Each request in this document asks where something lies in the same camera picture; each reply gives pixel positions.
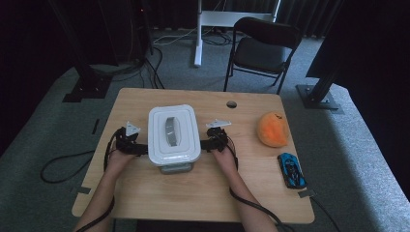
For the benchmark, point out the person's left hand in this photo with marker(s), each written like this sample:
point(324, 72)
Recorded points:
point(117, 161)

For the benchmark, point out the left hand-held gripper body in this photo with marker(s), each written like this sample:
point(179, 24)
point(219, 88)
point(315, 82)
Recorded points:
point(126, 143)

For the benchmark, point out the person's right hand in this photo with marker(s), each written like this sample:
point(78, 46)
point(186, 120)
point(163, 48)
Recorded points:
point(225, 159)

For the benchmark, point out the clear storage box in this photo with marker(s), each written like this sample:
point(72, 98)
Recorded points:
point(176, 168)

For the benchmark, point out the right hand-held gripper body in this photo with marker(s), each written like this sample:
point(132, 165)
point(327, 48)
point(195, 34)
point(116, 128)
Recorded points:
point(219, 138)

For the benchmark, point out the grey tape piece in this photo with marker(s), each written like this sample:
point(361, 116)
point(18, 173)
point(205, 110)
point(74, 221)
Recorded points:
point(83, 190)
point(307, 193)

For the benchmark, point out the white storage box lid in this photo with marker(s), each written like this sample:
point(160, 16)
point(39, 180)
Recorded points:
point(174, 135)

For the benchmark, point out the white desk frame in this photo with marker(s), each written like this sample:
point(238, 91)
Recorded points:
point(199, 38)

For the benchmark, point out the orange plush toy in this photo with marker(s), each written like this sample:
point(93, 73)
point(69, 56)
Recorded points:
point(273, 129)

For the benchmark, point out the black metal stand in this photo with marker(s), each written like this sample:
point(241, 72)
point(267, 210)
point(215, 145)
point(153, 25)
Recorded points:
point(319, 95)
point(87, 77)

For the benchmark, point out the black folding chair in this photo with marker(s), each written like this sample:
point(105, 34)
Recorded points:
point(261, 53)

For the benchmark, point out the black floor strip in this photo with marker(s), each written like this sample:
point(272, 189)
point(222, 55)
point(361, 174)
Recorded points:
point(95, 126)

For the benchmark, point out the blue toy car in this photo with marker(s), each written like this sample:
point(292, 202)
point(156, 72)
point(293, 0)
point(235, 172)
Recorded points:
point(291, 170)

